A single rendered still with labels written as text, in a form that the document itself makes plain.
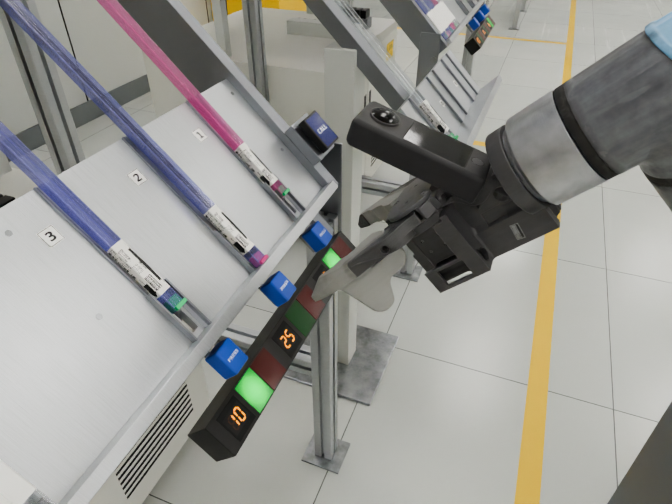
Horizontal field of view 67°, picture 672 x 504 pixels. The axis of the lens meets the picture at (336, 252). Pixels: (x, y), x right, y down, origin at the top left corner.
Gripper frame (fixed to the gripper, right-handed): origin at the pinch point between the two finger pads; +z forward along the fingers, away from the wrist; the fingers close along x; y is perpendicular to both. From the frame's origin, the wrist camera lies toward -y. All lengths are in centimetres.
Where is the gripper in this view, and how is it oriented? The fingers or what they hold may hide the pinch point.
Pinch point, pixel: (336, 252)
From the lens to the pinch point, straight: 50.9
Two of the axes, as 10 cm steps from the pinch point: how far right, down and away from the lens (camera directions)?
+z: -6.6, 4.1, 6.3
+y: 6.5, 7.2, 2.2
